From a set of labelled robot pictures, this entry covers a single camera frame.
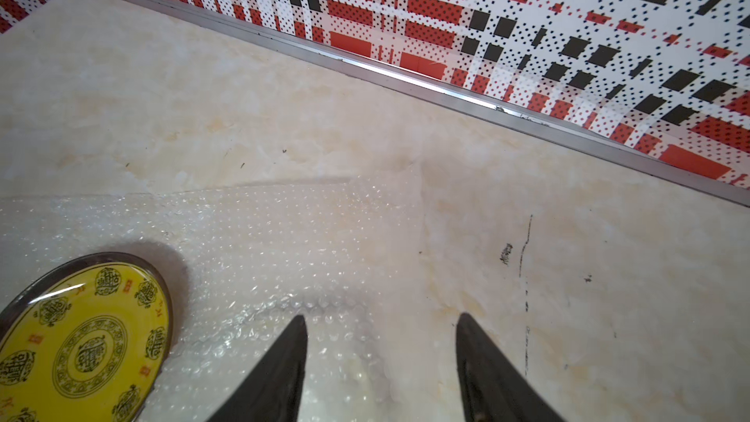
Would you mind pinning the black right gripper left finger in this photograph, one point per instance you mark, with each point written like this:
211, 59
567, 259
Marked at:
273, 390

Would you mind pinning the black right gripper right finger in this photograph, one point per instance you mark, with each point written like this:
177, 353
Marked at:
491, 387

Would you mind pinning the yellow patterned dinner plate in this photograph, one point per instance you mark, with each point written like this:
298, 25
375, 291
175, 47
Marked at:
86, 341

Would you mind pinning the clear bubble wrap sheet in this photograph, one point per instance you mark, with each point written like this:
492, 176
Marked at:
242, 262

